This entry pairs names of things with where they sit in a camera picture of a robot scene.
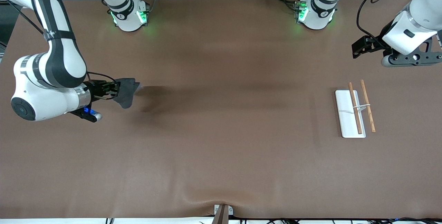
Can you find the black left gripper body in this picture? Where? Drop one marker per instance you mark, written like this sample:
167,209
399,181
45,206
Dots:
377,44

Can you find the white rack with wooden bars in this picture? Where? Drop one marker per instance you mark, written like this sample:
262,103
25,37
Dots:
347,120

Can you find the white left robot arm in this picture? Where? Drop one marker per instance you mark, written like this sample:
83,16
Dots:
414,27

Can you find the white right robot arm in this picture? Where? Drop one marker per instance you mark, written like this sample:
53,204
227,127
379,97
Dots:
62,55

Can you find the brown table cover mat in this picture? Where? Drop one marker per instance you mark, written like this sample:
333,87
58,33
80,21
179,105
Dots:
221,130

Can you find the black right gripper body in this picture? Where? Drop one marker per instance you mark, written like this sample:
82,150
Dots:
96,89

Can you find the dark grey towel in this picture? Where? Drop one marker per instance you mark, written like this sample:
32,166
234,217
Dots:
126,93

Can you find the metal table clamp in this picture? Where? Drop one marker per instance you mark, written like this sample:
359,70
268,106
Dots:
222,215

